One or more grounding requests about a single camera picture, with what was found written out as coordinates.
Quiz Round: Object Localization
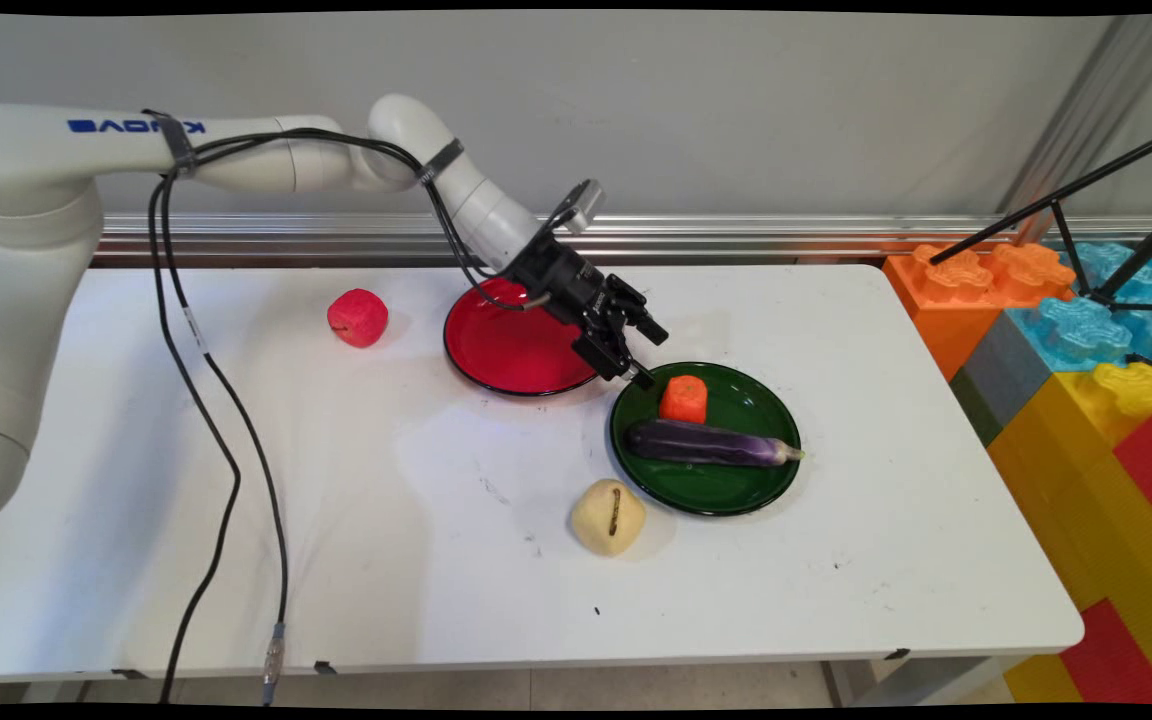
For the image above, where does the purple toy eggplant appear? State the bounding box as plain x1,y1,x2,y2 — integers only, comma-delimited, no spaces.
624,419,806,469

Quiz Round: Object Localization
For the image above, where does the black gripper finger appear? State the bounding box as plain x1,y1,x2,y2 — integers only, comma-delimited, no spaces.
602,276,670,347
573,323,656,392

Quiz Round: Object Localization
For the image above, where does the beige toy pear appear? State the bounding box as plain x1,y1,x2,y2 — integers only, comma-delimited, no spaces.
570,478,648,558

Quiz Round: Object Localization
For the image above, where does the horizontal aluminium rail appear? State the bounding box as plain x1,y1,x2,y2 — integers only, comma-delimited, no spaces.
91,211,1152,267

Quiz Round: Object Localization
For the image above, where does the orange studded foam block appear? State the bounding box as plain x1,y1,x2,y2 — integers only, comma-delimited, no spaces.
883,242,1078,382

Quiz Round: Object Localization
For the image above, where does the black cable strap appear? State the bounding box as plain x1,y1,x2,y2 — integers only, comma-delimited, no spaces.
415,138,465,187
144,108,199,178

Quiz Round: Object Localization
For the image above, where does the long black cable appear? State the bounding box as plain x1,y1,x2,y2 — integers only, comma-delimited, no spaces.
144,125,552,704

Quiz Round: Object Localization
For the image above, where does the small red foam block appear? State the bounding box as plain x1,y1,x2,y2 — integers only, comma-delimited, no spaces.
1060,598,1152,706

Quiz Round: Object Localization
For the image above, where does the orange toy fruit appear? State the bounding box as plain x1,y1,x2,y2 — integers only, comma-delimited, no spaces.
658,375,709,425

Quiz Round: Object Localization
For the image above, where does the red toy apple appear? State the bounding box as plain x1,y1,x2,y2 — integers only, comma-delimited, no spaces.
326,288,390,349

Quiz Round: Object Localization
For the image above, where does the black tripod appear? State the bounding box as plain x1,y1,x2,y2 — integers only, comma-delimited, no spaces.
929,120,1152,313

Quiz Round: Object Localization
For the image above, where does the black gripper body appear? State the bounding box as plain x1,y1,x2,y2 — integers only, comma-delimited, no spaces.
506,232,619,338

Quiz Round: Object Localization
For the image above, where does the black cable with metal plug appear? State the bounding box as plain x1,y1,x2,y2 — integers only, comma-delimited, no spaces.
158,125,537,707

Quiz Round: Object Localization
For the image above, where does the grey foam block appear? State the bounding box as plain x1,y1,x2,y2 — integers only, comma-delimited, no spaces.
950,310,1054,447

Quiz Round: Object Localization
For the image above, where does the red round plate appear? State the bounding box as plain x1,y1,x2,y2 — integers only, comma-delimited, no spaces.
443,275,603,398

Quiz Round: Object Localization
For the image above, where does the light blue studded foam block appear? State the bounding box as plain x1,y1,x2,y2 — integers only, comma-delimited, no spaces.
1008,240,1152,374

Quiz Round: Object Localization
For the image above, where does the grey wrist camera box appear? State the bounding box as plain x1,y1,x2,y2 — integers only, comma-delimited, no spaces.
557,179,606,237

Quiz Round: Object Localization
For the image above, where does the dark green round plate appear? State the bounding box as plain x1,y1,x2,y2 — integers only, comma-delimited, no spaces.
609,361,803,518

